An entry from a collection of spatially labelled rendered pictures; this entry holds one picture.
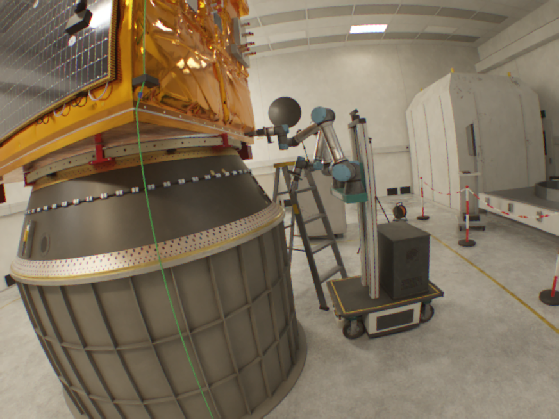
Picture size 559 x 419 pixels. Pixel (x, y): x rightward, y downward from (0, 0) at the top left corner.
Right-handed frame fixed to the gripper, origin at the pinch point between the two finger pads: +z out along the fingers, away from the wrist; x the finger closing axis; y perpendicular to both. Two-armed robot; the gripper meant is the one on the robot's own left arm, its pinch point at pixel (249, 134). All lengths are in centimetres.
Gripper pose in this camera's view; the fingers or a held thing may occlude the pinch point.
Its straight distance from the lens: 222.1
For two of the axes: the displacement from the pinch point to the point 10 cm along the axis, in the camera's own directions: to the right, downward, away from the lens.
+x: -1.5, 1.7, -9.7
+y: -1.3, -9.8, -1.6
